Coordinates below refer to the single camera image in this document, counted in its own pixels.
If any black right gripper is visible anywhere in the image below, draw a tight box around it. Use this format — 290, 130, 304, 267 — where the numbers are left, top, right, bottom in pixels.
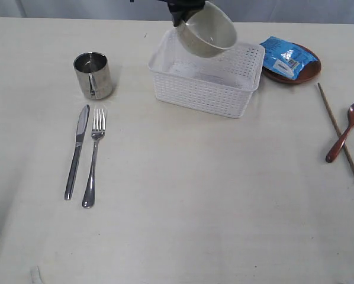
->
165, 0, 205, 27

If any white bowl dark inside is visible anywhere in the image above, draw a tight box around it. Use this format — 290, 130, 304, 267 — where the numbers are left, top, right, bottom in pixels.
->
176, 1, 237, 58

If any white perforated plastic basket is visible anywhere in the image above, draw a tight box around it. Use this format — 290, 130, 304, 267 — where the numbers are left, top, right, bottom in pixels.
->
148, 30, 265, 118

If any shiny steel cup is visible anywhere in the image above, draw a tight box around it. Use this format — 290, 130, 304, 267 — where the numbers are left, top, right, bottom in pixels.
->
73, 52, 114, 100

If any blue tissue packet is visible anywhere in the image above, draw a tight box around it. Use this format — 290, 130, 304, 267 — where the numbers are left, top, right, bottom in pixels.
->
260, 36, 317, 80

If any silver fork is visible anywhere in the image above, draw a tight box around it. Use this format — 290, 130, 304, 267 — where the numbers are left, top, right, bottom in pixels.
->
82, 108, 106, 208

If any brown wooden plate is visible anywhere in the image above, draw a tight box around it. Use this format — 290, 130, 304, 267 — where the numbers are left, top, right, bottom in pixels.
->
262, 44, 321, 85

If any silver table knife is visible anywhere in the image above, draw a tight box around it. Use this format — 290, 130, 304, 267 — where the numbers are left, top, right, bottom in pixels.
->
64, 104, 90, 201

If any wooden chopstick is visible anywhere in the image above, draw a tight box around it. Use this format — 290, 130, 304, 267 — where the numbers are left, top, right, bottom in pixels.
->
317, 82, 354, 175

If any reddish wooden spoon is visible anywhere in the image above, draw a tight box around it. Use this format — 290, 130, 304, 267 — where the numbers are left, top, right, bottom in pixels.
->
326, 104, 354, 163

